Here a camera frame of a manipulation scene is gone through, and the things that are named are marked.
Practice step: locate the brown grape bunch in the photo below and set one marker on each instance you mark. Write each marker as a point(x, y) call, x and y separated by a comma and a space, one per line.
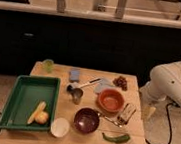
point(120, 82)

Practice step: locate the metal measuring cup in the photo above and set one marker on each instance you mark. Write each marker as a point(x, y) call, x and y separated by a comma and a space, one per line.
point(76, 94)

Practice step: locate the orange bowl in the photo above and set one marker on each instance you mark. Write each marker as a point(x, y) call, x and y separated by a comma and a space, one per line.
point(110, 100)

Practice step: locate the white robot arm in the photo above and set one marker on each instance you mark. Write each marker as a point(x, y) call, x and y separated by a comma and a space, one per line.
point(165, 81)

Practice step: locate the silver knife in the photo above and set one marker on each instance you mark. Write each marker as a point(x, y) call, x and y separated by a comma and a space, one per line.
point(91, 82)

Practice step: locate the metal spoon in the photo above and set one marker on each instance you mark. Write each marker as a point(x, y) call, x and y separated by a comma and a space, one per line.
point(108, 119)

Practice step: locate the green plastic tray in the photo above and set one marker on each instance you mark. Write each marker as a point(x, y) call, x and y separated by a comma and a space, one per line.
point(26, 95)

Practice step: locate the dark purple bowl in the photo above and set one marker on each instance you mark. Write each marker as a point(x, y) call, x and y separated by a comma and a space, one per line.
point(86, 120)

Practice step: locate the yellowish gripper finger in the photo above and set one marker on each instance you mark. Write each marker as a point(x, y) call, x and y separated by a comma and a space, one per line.
point(148, 112)

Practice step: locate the grey blue cloth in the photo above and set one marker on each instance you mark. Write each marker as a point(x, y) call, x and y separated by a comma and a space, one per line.
point(103, 84)

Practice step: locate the green small cup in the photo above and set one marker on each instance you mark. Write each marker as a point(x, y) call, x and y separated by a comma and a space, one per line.
point(48, 65)

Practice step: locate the blue sponge block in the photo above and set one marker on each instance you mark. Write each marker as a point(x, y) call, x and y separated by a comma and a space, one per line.
point(74, 75)

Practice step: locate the white paper cup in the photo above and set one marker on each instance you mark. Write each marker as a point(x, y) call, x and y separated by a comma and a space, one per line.
point(60, 127)

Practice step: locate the green pepper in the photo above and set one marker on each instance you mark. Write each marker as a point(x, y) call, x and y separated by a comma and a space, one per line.
point(119, 139)

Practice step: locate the orange fruit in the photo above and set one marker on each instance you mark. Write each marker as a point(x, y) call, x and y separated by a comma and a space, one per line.
point(42, 117)

